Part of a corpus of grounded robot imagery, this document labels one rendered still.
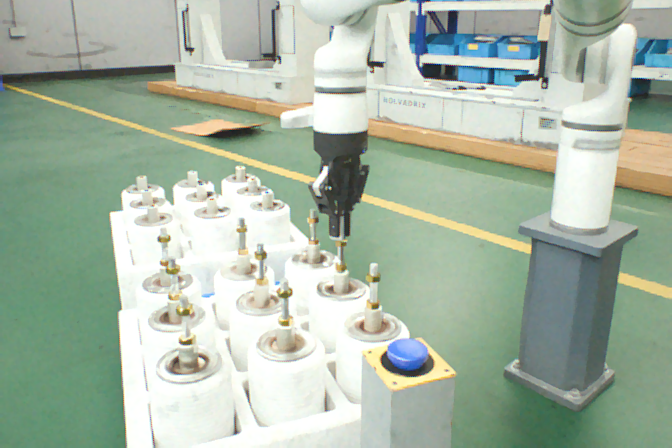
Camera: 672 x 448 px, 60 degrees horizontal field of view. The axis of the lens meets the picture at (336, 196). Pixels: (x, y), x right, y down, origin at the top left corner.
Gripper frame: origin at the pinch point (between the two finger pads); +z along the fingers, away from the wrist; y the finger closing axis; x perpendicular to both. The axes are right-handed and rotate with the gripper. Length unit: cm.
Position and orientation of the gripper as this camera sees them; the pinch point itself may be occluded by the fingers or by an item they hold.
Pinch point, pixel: (340, 225)
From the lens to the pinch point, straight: 83.7
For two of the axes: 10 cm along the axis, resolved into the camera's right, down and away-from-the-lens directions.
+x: -8.5, -1.5, 5.0
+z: 0.0, 9.5, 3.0
